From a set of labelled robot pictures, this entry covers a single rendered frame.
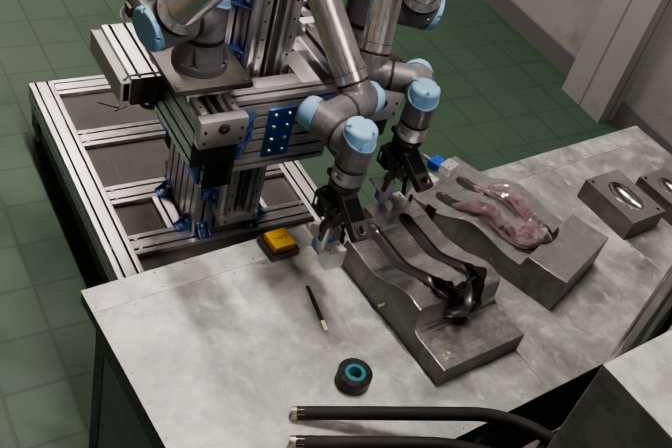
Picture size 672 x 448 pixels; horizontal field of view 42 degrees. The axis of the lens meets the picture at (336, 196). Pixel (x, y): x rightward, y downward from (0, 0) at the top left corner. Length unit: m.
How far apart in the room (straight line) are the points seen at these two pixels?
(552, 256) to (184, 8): 1.12
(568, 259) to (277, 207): 1.24
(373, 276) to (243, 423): 0.50
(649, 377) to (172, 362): 1.04
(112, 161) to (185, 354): 1.45
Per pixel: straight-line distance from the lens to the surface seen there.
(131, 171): 3.30
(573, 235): 2.46
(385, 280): 2.12
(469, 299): 2.20
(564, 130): 4.60
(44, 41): 4.31
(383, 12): 2.18
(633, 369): 1.37
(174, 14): 2.14
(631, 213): 2.71
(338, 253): 2.07
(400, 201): 2.32
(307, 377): 2.02
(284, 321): 2.10
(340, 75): 1.99
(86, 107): 3.58
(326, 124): 1.90
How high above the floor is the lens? 2.39
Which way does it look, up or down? 40 degrees down
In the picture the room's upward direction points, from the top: 16 degrees clockwise
